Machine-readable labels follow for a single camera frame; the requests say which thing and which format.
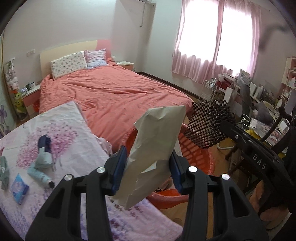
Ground pink white nightstand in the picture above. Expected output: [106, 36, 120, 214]
[22, 85, 42, 118]

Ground pale pink cloth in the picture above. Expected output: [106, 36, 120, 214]
[97, 137, 114, 154]

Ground grey office chair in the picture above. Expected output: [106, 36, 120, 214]
[238, 79, 255, 121]

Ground white bookshelf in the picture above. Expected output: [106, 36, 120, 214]
[281, 56, 296, 105]

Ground pink curtain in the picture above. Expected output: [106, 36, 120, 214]
[171, 0, 263, 84]

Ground orange plastic basket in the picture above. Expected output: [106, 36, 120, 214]
[126, 123, 216, 209]

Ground white floral pillow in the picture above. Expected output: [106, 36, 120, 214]
[50, 51, 88, 80]

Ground grey-blue sock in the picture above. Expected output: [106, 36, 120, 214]
[35, 135, 56, 172]
[28, 166, 55, 188]

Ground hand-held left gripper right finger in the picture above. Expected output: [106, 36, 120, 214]
[169, 153, 270, 241]

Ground bed with salmon duvet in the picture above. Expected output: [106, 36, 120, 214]
[38, 59, 195, 154]

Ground white wire rack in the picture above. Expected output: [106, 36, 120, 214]
[198, 80, 218, 107]

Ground blue tissue packet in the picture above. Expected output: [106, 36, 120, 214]
[10, 174, 30, 205]

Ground pale green sock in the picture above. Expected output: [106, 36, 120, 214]
[0, 156, 10, 191]

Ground light wooden nightstand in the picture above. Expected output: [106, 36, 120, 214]
[114, 61, 134, 72]

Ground black checkered mesh cloth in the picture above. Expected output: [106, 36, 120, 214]
[186, 100, 236, 150]

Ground cluttered white desk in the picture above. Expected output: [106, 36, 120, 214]
[217, 73, 296, 144]

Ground pink striped pillow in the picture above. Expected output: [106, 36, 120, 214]
[84, 49, 109, 69]

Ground beige bed headboard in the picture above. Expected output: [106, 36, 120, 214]
[40, 40, 111, 77]

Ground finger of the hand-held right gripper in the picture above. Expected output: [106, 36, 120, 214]
[220, 120, 238, 141]

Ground floral sliding wardrobe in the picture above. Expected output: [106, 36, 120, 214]
[0, 35, 21, 139]

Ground beige paper bag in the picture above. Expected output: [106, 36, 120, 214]
[114, 105, 186, 210]

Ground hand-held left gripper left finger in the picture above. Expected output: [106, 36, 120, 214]
[25, 146, 127, 241]

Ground tall plush toy display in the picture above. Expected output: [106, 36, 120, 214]
[5, 59, 27, 121]

